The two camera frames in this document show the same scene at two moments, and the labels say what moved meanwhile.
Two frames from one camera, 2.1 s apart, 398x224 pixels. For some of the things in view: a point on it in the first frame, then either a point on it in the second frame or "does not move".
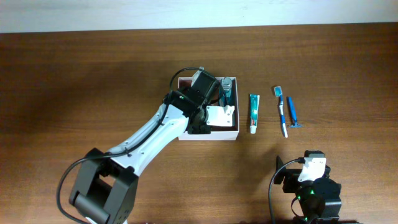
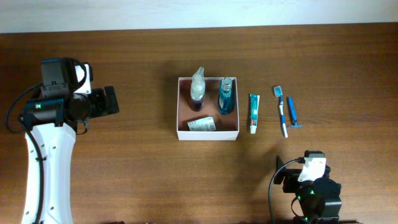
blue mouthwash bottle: x=226 y=98 does not move
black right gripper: x=288 y=182 -> x=288 y=182
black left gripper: x=200 y=128 -> x=110 y=99
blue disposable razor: x=291 y=104 does not move
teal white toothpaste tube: x=254 y=112 does not move
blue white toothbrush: x=278 y=93 does not move
